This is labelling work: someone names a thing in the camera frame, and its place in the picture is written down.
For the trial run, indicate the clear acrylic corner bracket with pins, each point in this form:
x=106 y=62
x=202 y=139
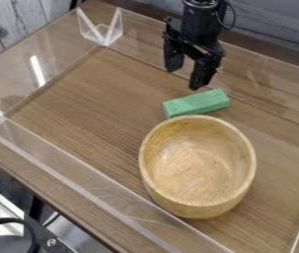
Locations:
x=102 y=34

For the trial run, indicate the black metal stand base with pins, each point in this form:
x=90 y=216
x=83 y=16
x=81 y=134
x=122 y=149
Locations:
x=26 y=244

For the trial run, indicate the black table leg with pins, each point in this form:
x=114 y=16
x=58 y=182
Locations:
x=36 y=209

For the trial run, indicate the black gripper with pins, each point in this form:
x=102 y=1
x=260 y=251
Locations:
x=194 y=37

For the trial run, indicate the green rectangular block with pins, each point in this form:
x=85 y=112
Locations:
x=197 y=104

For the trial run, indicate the clear acrylic tray wall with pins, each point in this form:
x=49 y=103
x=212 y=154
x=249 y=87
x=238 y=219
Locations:
x=79 y=103

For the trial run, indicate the brown wooden bowl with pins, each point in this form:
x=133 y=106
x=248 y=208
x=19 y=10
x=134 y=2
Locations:
x=198 y=165

